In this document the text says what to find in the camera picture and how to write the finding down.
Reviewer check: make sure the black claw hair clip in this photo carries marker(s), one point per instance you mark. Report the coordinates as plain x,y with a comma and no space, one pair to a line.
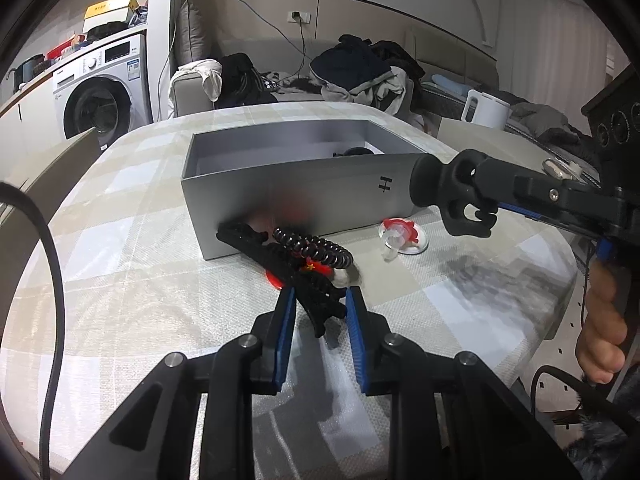
435,180

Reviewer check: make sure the grey sofa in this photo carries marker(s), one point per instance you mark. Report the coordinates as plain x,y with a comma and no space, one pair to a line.
187,100

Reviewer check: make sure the dark grey jacket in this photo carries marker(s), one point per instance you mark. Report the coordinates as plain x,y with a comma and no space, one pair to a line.
545,120

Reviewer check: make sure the checked beige tablecloth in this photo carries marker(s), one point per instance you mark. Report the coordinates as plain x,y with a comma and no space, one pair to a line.
150,285

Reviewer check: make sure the light blue cloth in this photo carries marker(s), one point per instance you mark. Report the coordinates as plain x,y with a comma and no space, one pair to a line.
445,82

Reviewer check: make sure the black garment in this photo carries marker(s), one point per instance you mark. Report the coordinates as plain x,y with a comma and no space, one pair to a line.
240,80

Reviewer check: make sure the small white pompom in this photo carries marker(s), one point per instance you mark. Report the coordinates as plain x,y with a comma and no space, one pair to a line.
346,276

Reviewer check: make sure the long black hair clip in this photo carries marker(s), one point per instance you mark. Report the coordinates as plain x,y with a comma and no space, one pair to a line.
305,295

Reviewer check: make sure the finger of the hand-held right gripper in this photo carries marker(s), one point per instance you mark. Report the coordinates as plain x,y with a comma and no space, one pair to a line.
545,182
560,217

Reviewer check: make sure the white cloth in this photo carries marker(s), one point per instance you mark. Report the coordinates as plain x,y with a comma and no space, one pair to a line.
210,77

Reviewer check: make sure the kitchen counter with cabinets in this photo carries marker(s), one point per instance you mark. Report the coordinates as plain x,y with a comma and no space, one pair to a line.
20,120

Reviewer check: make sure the grey pillow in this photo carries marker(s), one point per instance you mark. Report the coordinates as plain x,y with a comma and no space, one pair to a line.
192,35

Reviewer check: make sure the large cardboard box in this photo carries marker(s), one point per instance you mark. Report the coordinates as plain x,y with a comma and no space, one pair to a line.
50,170

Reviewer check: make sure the person's right hand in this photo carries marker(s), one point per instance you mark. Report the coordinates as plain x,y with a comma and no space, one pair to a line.
602,325

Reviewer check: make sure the white washing machine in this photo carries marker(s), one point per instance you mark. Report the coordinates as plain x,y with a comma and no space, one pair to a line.
100,95

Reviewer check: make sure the yellow cardboard box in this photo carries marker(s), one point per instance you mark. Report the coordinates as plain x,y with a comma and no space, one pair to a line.
107,7

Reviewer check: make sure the pile of dark clothes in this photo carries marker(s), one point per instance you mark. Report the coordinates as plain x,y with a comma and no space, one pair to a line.
355,67

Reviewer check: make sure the red and white hair accessory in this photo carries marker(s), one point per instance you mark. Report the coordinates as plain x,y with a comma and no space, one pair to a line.
400,232

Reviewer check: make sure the beige side table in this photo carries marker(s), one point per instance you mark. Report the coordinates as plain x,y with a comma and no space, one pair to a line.
500,142

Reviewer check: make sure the grey rectangular box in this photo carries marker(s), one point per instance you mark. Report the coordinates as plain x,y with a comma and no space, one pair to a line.
300,195

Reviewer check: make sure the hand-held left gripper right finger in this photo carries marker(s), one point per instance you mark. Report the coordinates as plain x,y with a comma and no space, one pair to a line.
359,340

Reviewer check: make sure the white electric kettle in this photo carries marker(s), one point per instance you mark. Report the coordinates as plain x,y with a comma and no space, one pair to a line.
487,110

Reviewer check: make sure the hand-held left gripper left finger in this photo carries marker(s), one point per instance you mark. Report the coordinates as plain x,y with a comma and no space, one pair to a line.
280,340

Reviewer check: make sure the white wall socket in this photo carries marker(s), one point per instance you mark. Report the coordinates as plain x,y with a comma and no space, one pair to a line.
300,16

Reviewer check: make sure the red box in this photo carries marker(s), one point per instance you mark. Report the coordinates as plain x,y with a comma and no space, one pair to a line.
62,49

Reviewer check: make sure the round metal ornament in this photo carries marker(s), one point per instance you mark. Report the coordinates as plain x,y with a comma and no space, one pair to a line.
560,169

